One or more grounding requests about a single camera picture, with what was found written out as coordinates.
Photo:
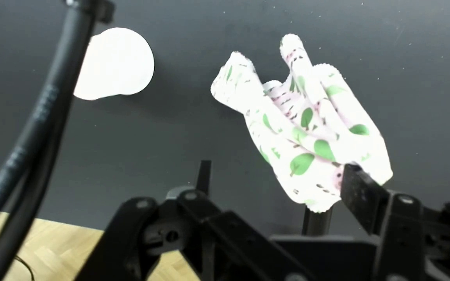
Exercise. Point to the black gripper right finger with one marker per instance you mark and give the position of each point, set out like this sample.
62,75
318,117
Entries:
410,233

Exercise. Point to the white leaf-patterned cloth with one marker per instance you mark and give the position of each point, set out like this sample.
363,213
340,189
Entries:
308,127

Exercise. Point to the white paper cup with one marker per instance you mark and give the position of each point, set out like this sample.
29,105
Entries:
118,61

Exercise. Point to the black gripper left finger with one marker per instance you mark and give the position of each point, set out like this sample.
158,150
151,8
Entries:
218,246

